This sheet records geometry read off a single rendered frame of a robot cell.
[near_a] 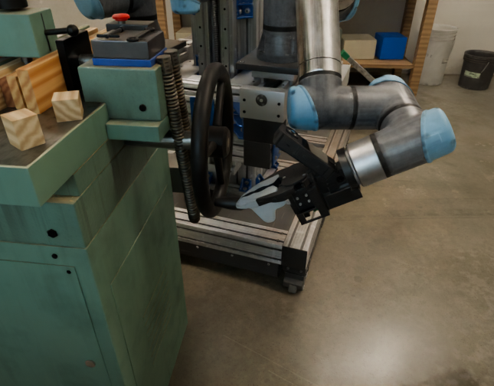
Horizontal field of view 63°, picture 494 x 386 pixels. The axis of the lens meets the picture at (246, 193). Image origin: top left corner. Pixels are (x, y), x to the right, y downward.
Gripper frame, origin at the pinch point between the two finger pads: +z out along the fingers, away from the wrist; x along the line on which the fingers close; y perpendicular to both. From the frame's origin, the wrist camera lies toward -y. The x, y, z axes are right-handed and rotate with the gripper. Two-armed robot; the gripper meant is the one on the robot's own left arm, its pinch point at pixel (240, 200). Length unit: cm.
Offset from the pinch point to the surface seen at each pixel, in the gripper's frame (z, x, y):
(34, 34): 18.0, 5.0, -40.0
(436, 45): -98, 314, 82
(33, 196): 16.1, -20.0, -21.1
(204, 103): -3.7, -0.8, -18.3
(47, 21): 17.1, 9.6, -41.4
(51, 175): 15.1, -16.1, -21.7
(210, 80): -5.1, 3.1, -20.3
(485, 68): -125, 304, 115
